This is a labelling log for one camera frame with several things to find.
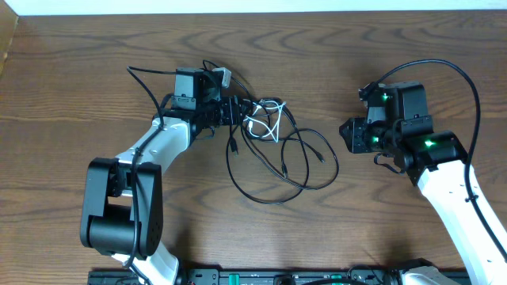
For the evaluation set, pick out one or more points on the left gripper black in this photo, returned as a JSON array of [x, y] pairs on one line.
[[230, 110]]

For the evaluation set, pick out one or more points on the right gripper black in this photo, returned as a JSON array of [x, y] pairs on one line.
[[353, 139]]

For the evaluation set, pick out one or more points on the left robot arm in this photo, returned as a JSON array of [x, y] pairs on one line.
[[122, 208]]

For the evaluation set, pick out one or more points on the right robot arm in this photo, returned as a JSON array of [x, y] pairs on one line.
[[398, 126]]

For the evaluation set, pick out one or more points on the cardboard panel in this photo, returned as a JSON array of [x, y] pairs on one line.
[[8, 25]]

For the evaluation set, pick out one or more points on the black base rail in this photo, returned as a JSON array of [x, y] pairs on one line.
[[212, 276]]

